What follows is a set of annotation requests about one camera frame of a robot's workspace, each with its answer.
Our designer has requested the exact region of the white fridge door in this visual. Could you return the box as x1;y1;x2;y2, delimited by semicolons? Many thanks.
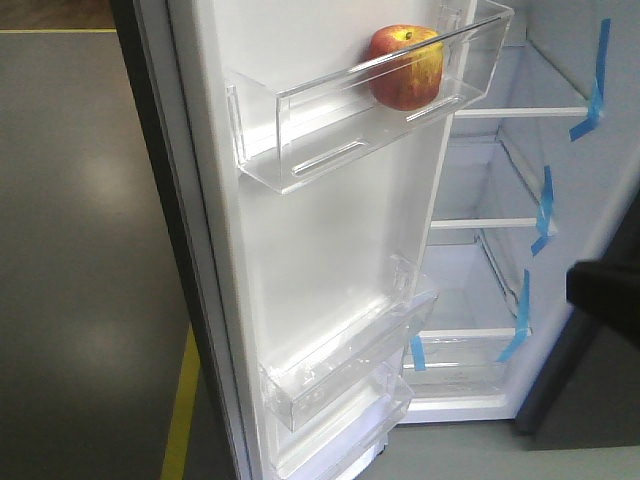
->
108;0;515;480

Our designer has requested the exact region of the clear door bin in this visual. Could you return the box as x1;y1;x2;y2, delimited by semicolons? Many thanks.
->
260;255;436;432
269;372;413;479
227;1;514;194

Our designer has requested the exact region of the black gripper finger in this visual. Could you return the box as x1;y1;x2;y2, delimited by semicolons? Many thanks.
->
566;260;639;340

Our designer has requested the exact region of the yellow floor tape line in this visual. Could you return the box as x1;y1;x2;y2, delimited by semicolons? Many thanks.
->
1;31;199;479

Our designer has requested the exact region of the red yellow apple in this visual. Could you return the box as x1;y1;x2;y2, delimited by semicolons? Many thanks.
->
366;24;444;111

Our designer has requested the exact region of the clear upper door bin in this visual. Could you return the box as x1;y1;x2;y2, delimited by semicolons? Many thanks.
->
227;1;514;194

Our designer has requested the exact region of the clear bottom door bin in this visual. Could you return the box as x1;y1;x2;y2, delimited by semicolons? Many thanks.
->
269;372;413;479

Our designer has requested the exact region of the clear lower door bin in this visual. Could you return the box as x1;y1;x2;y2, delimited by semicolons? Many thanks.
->
260;255;436;432

